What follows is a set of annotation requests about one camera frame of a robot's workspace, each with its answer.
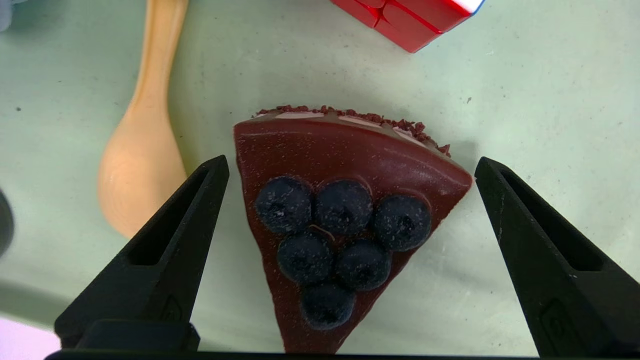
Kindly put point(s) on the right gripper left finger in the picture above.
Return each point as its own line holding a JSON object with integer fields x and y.
{"x": 160, "y": 270}

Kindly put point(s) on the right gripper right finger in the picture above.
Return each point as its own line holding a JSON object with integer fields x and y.
{"x": 565, "y": 280}

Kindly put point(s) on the black cosmetic tube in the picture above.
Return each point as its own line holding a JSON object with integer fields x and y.
{"x": 5, "y": 225}

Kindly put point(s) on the chocolate blueberry cake slice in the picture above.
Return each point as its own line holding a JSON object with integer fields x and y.
{"x": 340, "y": 160}

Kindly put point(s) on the red white puzzle cube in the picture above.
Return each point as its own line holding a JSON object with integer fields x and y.
{"x": 410, "y": 22}

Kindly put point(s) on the light green plastic tray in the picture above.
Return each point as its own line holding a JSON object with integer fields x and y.
{"x": 525, "y": 110}

